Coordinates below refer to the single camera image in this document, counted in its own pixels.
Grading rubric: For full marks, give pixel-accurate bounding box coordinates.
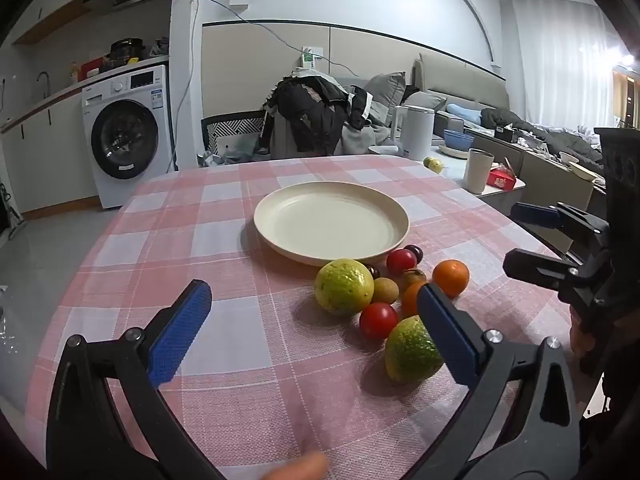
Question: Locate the large green round fruit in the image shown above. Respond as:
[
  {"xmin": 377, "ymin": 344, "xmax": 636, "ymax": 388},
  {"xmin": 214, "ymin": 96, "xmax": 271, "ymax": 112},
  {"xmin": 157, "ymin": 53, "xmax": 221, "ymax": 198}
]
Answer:
[{"xmin": 384, "ymin": 315, "xmax": 445, "ymax": 383}]

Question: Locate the dark blanket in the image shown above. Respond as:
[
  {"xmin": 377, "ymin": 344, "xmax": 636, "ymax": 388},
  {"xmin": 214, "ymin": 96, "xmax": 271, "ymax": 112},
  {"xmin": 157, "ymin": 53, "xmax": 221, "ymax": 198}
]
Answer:
[{"xmin": 482, "ymin": 108, "xmax": 606, "ymax": 161}]

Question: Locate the red box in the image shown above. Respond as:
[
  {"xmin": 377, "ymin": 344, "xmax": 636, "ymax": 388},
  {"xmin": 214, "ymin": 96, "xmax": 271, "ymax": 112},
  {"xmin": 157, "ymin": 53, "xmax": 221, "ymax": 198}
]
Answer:
[{"xmin": 487, "ymin": 167, "xmax": 516, "ymax": 192}]

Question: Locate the orange mandarin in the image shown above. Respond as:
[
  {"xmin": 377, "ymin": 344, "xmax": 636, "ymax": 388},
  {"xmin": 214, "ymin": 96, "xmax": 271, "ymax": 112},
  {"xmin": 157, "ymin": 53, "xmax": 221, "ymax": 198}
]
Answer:
[
  {"xmin": 401, "ymin": 281, "xmax": 431, "ymax": 318},
  {"xmin": 432, "ymin": 259, "xmax": 471, "ymax": 298}
]

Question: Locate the cream round plate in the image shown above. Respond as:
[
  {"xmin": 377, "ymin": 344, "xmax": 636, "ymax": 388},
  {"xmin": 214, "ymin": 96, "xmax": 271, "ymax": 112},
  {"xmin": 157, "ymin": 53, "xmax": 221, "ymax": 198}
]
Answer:
[{"xmin": 253, "ymin": 181, "xmax": 411, "ymax": 267}]

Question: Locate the blue bowl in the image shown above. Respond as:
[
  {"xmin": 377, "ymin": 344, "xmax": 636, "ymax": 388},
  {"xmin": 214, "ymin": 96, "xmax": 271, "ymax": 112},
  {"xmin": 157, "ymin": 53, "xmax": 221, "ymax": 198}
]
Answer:
[{"xmin": 442, "ymin": 129, "xmax": 476, "ymax": 151}]

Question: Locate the large yellow round fruit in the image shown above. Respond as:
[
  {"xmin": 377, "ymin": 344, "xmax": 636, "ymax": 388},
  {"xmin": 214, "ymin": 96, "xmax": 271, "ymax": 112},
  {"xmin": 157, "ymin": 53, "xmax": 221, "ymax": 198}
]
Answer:
[{"xmin": 314, "ymin": 258, "xmax": 375, "ymax": 317}]

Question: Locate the white electric kettle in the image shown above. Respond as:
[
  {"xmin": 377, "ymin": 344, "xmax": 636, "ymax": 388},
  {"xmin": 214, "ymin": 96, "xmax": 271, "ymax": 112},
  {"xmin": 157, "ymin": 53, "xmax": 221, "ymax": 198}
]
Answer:
[{"xmin": 390, "ymin": 105, "xmax": 436, "ymax": 161}]

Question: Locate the pink checked tablecloth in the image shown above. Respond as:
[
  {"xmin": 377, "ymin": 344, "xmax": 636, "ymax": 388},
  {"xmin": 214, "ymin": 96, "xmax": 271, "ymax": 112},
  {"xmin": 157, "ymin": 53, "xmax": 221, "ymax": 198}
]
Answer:
[{"xmin": 25, "ymin": 155, "xmax": 591, "ymax": 480}]

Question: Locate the person's right hand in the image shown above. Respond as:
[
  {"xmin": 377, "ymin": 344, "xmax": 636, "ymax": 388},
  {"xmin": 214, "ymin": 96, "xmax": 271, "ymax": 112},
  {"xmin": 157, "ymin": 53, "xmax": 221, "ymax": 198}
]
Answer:
[{"xmin": 570, "ymin": 310, "xmax": 598, "ymax": 373}]

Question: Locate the patterned chair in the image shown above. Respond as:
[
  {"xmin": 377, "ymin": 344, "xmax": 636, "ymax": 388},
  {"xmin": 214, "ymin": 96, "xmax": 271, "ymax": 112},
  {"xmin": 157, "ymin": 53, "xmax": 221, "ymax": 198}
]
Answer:
[{"xmin": 201, "ymin": 111, "xmax": 273, "ymax": 161}]

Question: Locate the small red tomato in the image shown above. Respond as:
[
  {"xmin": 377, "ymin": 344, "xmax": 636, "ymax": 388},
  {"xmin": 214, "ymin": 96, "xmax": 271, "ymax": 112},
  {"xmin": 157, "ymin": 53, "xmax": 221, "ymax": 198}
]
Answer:
[{"xmin": 386, "ymin": 248, "xmax": 418, "ymax": 276}]

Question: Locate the light blue cushion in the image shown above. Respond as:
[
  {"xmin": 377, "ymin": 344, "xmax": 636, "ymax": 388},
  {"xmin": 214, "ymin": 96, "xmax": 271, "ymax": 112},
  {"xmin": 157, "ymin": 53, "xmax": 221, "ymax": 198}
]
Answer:
[{"xmin": 446, "ymin": 103, "xmax": 483, "ymax": 123}]

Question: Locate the beige cup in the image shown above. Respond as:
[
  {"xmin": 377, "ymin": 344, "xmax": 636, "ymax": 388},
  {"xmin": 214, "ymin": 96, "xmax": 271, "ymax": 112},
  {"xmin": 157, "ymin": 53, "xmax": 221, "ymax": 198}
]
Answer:
[{"xmin": 462, "ymin": 149, "xmax": 495, "ymax": 195}]

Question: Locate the white bowl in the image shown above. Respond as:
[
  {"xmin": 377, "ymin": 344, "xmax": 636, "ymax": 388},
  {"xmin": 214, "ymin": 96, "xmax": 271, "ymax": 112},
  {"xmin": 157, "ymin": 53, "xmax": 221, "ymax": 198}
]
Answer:
[{"xmin": 567, "ymin": 161, "xmax": 598, "ymax": 181}]

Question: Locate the black cooking pot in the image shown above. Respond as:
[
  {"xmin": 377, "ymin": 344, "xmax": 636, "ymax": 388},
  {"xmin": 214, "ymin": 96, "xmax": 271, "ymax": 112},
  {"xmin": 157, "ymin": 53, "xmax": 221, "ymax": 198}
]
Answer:
[{"xmin": 109, "ymin": 37, "xmax": 147, "ymax": 63}]

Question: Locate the person's left hand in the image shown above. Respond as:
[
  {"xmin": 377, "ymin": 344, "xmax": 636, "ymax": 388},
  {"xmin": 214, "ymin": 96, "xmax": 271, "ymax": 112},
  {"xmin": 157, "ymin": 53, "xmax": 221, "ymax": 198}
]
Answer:
[{"xmin": 262, "ymin": 451, "xmax": 330, "ymax": 480}]

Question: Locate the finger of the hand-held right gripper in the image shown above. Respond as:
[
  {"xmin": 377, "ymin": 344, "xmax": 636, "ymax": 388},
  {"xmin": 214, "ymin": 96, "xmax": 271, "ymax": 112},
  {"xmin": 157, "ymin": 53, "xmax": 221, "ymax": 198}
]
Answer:
[
  {"xmin": 502, "ymin": 249, "xmax": 608, "ymax": 307},
  {"xmin": 512, "ymin": 201, "xmax": 612, "ymax": 247}
]

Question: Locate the beige sofa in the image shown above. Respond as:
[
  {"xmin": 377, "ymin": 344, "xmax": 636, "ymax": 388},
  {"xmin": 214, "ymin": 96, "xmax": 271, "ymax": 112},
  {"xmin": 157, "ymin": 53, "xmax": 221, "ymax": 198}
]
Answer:
[{"xmin": 412, "ymin": 52, "xmax": 511, "ymax": 116}]

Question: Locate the large red tomato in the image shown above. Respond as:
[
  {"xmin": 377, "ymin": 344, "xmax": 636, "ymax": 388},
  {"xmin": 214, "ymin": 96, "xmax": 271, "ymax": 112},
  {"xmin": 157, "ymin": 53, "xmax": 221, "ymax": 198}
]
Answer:
[{"xmin": 359, "ymin": 302, "xmax": 400, "ymax": 340}]

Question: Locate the white washing machine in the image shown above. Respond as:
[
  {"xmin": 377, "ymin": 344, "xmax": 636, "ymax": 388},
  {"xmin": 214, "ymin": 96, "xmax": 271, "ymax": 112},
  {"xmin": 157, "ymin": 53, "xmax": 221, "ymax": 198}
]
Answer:
[{"xmin": 81, "ymin": 64, "xmax": 173, "ymax": 210}]

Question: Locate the pile of dark clothes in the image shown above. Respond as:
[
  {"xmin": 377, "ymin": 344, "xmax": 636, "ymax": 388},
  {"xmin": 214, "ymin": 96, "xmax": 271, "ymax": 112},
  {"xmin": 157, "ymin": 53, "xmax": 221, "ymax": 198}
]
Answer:
[{"xmin": 262, "ymin": 75, "xmax": 371, "ymax": 153}]

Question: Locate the small brown kiwi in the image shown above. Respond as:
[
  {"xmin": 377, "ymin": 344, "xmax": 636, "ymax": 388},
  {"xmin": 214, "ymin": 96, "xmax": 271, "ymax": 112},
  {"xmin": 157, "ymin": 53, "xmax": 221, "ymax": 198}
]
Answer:
[{"xmin": 372, "ymin": 277, "xmax": 400, "ymax": 305}]

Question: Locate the grey garment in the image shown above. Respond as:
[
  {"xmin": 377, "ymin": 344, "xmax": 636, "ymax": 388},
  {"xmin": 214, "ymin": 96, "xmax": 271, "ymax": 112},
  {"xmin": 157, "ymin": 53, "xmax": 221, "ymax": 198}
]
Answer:
[{"xmin": 340, "ymin": 122, "xmax": 396, "ymax": 156}]

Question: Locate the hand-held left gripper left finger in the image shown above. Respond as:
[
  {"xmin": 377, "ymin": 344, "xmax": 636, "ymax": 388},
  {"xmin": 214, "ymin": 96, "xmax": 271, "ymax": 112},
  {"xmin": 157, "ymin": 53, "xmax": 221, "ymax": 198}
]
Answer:
[{"xmin": 47, "ymin": 280, "xmax": 228, "ymax": 480}]

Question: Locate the white curtain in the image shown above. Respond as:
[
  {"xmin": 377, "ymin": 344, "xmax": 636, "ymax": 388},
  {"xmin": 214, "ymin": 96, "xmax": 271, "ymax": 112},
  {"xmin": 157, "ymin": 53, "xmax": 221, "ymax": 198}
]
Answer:
[{"xmin": 510, "ymin": 0, "xmax": 631, "ymax": 131}]

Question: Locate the grey pillow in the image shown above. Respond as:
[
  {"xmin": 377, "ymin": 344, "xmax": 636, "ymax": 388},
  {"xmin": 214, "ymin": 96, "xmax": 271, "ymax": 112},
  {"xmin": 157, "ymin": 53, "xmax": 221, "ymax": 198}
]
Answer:
[{"xmin": 365, "ymin": 71, "xmax": 407, "ymax": 121}]

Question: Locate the white wall device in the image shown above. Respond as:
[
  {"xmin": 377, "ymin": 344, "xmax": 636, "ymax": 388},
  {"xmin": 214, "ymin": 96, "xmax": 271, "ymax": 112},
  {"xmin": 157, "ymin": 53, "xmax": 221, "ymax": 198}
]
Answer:
[{"xmin": 300, "ymin": 46, "xmax": 326, "ymax": 70}]

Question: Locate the white kitchen counter cabinet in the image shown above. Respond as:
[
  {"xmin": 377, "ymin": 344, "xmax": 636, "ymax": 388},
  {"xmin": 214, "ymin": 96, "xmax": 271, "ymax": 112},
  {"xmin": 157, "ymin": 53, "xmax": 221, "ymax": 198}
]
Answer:
[{"xmin": 0, "ymin": 85, "xmax": 101, "ymax": 218}]

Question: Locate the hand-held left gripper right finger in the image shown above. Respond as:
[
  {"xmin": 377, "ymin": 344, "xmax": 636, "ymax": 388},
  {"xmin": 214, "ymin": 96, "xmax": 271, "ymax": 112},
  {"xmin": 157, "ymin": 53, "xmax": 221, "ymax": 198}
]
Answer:
[{"xmin": 416, "ymin": 282, "xmax": 583, "ymax": 480}]

